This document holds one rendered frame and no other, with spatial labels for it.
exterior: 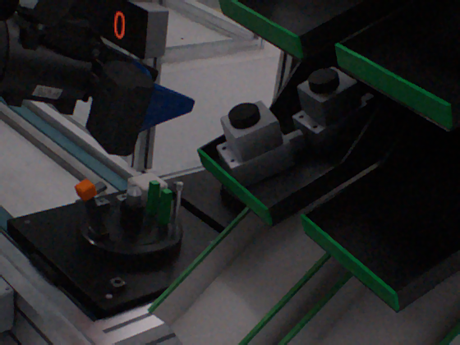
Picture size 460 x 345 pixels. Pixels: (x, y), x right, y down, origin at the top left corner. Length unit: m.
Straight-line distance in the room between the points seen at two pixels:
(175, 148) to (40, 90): 1.04
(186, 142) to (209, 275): 0.79
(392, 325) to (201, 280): 0.23
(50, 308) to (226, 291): 0.22
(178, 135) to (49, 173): 0.40
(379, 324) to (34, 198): 0.67
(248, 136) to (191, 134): 0.97
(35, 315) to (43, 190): 0.38
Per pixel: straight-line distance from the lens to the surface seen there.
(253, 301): 0.87
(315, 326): 0.81
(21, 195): 1.31
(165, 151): 1.62
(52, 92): 0.62
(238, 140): 0.74
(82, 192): 1.01
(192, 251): 1.09
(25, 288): 1.02
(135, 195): 1.06
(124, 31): 1.19
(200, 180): 1.28
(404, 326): 0.80
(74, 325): 0.97
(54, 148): 1.42
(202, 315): 0.89
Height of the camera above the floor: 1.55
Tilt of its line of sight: 28 degrees down
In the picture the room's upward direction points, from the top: 10 degrees clockwise
